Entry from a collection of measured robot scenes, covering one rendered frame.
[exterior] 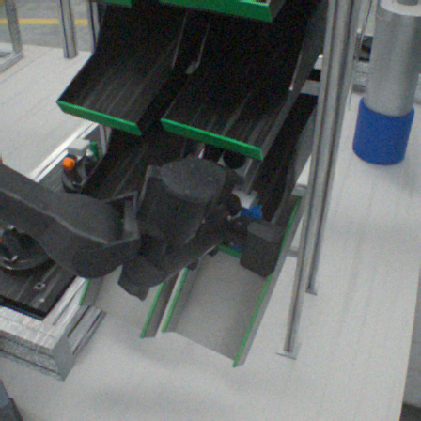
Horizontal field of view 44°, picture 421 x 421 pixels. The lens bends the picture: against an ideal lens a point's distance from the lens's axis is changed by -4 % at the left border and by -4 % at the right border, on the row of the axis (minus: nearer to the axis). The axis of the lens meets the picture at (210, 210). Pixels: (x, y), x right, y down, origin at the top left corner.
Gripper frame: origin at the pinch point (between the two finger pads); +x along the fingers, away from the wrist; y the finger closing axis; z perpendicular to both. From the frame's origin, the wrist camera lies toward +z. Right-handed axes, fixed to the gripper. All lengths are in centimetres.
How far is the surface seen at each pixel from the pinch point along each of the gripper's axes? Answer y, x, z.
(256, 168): 1.0, 6.8, 3.4
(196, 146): 11.1, 7.3, 2.9
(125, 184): 18.3, 1.2, -4.4
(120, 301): 16.9, 1.1, -25.4
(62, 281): 31.6, 1.8, -29.9
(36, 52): 147, 90, -23
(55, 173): 59, 24, -25
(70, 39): 128, 91, -14
